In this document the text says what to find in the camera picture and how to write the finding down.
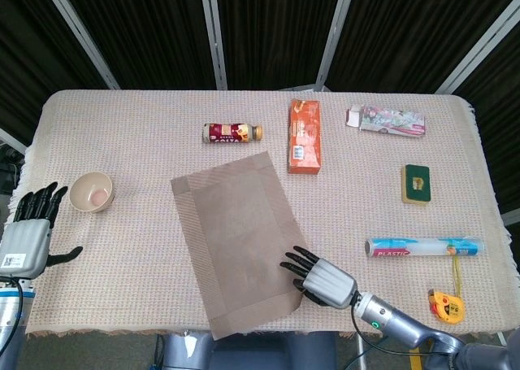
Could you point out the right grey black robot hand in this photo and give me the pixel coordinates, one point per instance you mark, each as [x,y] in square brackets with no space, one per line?
[329,282]

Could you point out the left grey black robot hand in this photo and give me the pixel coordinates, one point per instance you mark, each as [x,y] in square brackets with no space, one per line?
[26,244]

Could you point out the light brown bowl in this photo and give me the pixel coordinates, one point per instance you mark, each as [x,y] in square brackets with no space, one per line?
[90,193]

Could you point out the brown woven placemat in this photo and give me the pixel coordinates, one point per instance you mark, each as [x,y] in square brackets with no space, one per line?
[235,240]

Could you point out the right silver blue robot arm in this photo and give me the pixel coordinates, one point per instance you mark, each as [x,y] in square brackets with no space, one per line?
[406,325]

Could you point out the white metal table leg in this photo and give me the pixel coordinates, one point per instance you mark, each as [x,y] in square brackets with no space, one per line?
[360,355]

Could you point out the blue plastic wrap roll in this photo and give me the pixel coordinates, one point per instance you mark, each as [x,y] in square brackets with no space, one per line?
[422,247]

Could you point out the grey blue robot torso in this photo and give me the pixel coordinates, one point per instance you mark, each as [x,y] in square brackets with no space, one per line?
[243,353]

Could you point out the yellow tape measure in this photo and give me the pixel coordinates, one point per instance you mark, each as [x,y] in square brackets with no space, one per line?
[447,307]

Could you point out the green yellow sponge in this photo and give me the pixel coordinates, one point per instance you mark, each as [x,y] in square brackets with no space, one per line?
[416,185]

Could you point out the orange carton box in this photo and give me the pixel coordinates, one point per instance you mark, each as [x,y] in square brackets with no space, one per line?
[304,142]

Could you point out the beige woven tablecloth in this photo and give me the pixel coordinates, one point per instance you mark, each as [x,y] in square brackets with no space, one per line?
[134,142]

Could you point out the pink floral carton box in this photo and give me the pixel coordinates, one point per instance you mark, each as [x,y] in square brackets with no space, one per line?
[390,122]

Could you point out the red Costa coffee bottle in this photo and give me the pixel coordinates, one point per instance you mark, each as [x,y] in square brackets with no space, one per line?
[227,133]

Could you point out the dark pleated curtain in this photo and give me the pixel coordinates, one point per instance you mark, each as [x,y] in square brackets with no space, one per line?
[276,20]

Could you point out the white screen frame post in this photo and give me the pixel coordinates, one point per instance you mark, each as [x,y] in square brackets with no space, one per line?
[335,32]
[479,49]
[81,32]
[214,32]
[12,139]

